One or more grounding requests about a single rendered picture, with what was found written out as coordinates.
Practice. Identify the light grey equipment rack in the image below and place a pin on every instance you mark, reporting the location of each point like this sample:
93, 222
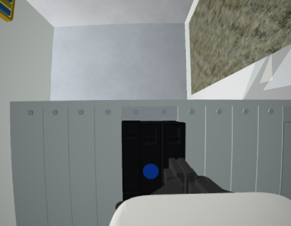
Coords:
72, 163

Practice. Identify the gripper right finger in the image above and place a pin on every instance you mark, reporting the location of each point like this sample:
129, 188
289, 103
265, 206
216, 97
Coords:
194, 184

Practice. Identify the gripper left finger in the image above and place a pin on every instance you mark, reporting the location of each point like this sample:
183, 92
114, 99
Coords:
173, 179

